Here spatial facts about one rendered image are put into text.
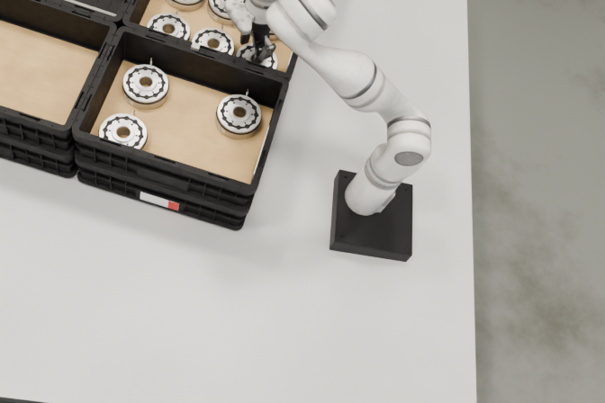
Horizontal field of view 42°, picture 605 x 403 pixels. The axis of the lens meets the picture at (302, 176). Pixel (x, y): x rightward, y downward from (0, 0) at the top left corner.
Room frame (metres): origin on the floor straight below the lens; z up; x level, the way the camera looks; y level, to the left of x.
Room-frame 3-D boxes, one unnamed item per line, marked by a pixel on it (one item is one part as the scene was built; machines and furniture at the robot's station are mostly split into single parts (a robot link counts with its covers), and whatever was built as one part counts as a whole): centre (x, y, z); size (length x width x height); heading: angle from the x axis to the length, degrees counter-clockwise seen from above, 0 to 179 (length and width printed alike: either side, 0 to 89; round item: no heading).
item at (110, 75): (0.86, 0.29, 0.87); 0.40 x 0.30 x 0.11; 98
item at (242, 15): (1.10, 0.25, 1.04); 0.11 x 0.09 x 0.06; 144
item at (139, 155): (0.86, 0.29, 0.92); 0.40 x 0.30 x 0.02; 98
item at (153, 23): (1.07, 0.43, 0.86); 0.10 x 0.10 x 0.01
